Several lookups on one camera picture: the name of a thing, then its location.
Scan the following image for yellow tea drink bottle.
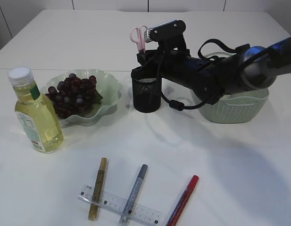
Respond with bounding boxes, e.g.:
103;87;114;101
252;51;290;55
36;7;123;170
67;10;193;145
8;66;64;153

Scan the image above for black mesh pen cup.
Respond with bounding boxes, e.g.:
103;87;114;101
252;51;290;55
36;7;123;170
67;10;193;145
131;66;161;113

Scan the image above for clear plastic ruler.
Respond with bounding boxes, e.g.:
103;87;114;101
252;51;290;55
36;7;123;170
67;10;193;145
78;186;161;226

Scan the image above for gold glitter pen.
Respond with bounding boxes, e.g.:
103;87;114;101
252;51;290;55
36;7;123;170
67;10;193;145
88;157;107;221

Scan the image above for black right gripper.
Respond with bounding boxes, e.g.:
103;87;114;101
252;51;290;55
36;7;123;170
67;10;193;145
137;48;191;81

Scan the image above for green wavy plastic plate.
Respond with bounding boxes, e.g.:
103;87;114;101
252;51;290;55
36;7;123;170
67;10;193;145
40;69;122;125

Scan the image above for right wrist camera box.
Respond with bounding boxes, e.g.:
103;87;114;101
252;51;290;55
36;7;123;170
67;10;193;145
144;20;186;50

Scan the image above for green woven plastic basket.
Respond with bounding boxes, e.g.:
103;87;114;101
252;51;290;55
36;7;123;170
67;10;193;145
199;89;269;124

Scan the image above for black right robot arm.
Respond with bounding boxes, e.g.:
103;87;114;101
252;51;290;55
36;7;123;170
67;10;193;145
137;37;291;108

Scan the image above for pink purple scissors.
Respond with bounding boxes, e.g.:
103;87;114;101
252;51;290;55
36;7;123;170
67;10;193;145
130;25;148;54

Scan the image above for red glitter pen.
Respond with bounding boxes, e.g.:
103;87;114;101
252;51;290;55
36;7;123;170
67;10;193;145
166;175;199;226

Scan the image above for purple artificial grape bunch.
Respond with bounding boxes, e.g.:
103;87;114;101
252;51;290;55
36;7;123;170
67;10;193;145
45;73;103;119

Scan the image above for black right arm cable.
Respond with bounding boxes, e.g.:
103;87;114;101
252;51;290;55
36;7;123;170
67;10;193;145
156;39;278;111

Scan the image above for silver glitter pen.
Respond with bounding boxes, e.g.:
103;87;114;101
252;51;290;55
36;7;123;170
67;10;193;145
117;164;148;226

